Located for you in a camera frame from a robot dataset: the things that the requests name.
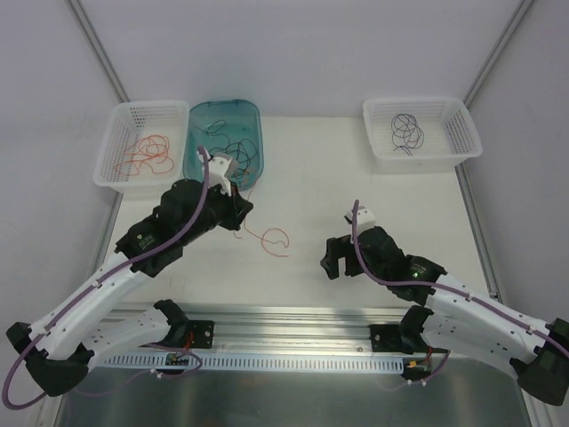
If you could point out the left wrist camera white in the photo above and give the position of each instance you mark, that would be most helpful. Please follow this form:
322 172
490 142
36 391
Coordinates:
218 170

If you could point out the aluminium frame post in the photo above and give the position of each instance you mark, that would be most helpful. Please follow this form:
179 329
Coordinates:
507 35
98 49

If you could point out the white slotted cable duct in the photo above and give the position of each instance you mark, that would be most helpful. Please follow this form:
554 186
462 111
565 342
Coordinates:
262 363

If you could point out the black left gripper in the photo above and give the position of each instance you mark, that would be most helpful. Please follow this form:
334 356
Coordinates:
237 211

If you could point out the white plastic basket right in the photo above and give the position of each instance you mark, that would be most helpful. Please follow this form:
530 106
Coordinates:
420 134

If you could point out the aluminium frame post left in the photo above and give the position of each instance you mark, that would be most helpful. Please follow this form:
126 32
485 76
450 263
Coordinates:
98 49

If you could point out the white plastic basket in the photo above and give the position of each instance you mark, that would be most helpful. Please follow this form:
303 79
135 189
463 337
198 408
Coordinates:
420 134
143 146

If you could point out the white plastic basket left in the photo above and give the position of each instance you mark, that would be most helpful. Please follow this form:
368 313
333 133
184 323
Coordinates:
143 146

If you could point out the aluminium frame post right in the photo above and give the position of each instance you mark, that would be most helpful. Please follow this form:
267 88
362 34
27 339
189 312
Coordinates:
507 35

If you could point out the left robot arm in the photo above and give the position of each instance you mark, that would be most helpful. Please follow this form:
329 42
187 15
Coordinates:
60 349

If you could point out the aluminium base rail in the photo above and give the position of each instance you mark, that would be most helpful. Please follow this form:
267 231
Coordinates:
292 330

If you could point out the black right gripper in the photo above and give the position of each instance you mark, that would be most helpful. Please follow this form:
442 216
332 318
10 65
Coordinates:
351 256

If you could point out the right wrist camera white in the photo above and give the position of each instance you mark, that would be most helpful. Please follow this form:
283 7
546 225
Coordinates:
365 219

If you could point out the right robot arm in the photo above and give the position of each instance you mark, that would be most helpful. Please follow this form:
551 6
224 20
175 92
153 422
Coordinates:
447 315

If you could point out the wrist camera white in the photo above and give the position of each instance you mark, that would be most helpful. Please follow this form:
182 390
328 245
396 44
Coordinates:
218 170
365 219

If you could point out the teal transparent plastic tub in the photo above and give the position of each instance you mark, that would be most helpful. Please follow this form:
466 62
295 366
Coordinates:
231 127

